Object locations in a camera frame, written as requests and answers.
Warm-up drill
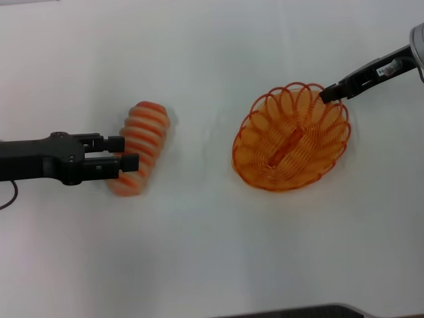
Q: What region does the orange striped bread loaf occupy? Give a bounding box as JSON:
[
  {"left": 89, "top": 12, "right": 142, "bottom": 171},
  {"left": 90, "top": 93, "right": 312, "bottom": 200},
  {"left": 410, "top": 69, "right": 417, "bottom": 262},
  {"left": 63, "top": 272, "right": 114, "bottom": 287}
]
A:
[{"left": 105, "top": 100, "right": 172, "bottom": 198}]

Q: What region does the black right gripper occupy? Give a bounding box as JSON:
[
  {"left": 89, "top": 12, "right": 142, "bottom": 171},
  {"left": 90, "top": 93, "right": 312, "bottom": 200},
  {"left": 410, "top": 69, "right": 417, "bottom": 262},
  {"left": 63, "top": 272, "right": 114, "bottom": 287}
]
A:
[{"left": 319, "top": 45, "right": 417, "bottom": 105}]

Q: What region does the thin black cable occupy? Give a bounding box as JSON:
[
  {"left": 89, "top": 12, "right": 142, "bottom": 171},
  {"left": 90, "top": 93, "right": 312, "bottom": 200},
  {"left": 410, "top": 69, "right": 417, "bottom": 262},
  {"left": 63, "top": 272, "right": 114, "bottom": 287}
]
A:
[{"left": 0, "top": 180, "right": 19, "bottom": 211}]

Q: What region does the orange wire basket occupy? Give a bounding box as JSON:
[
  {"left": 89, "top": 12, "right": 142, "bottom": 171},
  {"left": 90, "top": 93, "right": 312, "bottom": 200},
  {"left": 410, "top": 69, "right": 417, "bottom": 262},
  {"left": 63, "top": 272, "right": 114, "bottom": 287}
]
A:
[{"left": 231, "top": 82, "right": 352, "bottom": 193}]

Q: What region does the dark robot torso edge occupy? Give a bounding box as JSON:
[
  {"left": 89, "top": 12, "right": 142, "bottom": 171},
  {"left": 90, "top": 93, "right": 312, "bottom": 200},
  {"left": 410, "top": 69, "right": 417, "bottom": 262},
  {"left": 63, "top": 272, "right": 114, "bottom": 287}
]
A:
[{"left": 215, "top": 302, "right": 376, "bottom": 318}]

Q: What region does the silver cable connector plug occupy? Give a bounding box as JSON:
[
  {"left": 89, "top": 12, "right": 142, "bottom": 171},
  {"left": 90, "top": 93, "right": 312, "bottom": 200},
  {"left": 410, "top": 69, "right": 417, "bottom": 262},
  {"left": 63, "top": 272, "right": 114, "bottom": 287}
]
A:
[{"left": 384, "top": 58, "right": 403, "bottom": 77}]

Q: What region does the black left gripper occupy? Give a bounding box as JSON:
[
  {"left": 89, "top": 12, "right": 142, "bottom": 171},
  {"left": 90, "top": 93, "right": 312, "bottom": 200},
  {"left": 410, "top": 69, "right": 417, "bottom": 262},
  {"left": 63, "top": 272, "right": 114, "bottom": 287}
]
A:
[{"left": 0, "top": 131, "right": 140, "bottom": 187}]

